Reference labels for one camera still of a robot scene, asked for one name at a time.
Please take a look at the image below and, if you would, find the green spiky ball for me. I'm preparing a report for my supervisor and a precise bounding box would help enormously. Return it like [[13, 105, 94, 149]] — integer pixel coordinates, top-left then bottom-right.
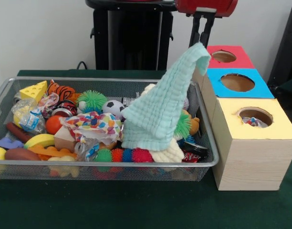
[[76, 90, 108, 114]]

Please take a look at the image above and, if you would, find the shallow mesh bin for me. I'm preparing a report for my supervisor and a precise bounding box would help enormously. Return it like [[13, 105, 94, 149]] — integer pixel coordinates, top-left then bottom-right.
[[0, 76, 220, 181]]

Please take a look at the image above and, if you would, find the orange-red ball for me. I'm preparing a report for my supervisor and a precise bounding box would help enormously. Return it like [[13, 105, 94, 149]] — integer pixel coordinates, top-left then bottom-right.
[[45, 115, 65, 135]]

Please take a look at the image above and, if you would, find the dark green tablecloth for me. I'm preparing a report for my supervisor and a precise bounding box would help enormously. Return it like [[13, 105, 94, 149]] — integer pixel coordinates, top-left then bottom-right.
[[0, 69, 292, 229], [277, 77, 292, 111]]

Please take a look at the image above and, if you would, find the wooden box with three holes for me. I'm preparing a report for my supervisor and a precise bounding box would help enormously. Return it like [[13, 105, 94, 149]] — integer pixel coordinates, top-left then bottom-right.
[[192, 45, 292, 191]]

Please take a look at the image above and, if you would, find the light blue knitted cloth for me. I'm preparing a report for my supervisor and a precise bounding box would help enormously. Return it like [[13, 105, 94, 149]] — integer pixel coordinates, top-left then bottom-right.
[[121, 42, 211, 152]]

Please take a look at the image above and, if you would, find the colourful patterned cloth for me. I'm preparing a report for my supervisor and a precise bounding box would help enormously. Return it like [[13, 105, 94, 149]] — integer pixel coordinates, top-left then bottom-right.
[[242, 116, 268, 128]]

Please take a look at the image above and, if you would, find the black and white soccer ball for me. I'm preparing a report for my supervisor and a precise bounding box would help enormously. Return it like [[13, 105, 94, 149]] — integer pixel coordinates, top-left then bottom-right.
[[102, 100, 125, 119]]

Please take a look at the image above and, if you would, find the multicolour spiky caterpillar toy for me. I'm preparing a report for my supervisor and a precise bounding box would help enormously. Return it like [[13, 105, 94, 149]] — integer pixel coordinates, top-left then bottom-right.
[[93, 147, 154, 163]]

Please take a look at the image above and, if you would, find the yellow toy banana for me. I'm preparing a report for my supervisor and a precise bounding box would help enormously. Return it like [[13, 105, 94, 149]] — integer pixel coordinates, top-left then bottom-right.
[[23, 134, 55, 150]]

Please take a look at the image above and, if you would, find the cream knitted cloth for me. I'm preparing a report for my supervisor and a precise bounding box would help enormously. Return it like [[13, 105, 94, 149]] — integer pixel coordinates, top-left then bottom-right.
[[141, 83, 185, 163]]

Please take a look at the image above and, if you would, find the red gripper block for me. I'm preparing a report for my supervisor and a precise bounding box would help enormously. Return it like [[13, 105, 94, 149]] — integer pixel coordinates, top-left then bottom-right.
[[175, 0, 239, 47]]

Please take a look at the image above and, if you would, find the yellow cheese wedge toy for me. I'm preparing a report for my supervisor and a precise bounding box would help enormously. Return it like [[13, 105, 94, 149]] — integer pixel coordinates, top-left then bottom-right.
[[19, 80, 48, 100]]

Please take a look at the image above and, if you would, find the orange tiger plush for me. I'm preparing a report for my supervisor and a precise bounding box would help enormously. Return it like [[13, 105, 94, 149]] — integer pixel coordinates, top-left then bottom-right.
[[46, 79, 76, 100]]

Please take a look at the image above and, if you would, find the colourful spotted cloth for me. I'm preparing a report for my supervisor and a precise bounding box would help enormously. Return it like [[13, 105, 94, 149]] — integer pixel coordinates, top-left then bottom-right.
[[59, 111, 124, 144]]

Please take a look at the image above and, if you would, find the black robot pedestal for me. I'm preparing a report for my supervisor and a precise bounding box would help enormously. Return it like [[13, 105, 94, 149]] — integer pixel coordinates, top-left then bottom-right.
[[85, 0, 186, 71]]

